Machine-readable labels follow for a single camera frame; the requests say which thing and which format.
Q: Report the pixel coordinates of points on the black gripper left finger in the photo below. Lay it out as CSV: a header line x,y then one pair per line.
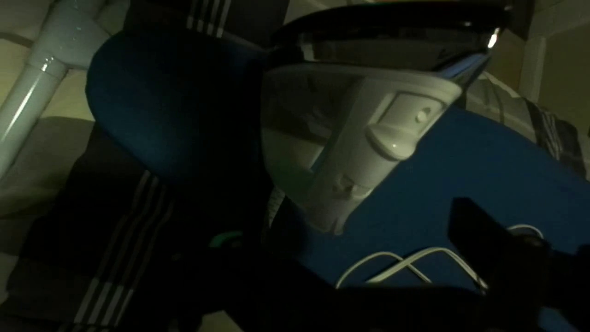
x,y
257,187

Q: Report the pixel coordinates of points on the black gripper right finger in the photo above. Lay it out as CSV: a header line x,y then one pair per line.
x,y
515,266

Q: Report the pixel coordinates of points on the white clothes iron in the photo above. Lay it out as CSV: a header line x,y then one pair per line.
x,y
351,91

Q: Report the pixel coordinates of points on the blue ironing board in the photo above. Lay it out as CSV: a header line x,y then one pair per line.
x,y
174,107

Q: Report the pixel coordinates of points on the plaid checkered blanket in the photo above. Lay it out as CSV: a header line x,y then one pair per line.
x,y
86,225

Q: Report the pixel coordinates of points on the white plastic pipe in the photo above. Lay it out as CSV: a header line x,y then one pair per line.
x,y
69,37

